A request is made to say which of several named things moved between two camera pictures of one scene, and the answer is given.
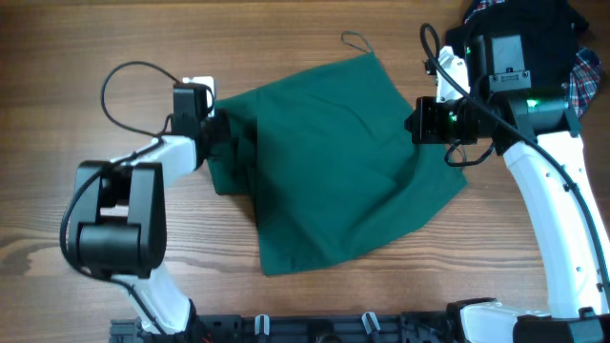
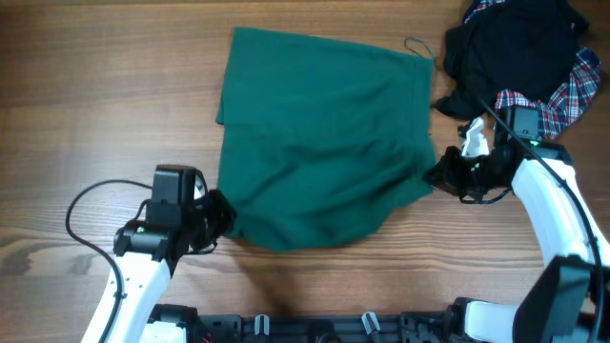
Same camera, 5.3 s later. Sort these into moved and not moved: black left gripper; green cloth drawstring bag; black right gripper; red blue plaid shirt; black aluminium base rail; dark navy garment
Moved: green cloth drawstring bag; black left gripper; black right gripper
Not moved: black aluminium base rail; red blue plaid shirt; dark navy garment
